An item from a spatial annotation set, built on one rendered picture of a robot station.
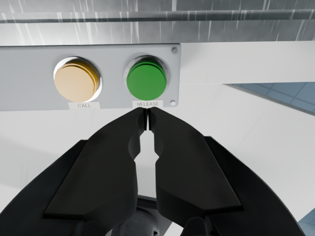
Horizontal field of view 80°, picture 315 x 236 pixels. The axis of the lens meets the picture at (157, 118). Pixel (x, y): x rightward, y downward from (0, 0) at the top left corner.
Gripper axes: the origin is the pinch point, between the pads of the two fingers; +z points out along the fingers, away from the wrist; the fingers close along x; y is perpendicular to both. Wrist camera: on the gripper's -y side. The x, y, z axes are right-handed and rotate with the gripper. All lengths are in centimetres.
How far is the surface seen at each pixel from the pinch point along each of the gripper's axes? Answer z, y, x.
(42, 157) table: 17.9, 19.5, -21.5
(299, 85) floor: 104, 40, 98
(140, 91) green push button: 6.6, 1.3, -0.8
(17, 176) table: 17.8, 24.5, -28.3
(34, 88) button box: 7.8, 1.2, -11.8
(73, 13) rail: 8.5, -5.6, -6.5
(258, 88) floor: 104, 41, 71
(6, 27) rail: 7.8, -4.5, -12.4
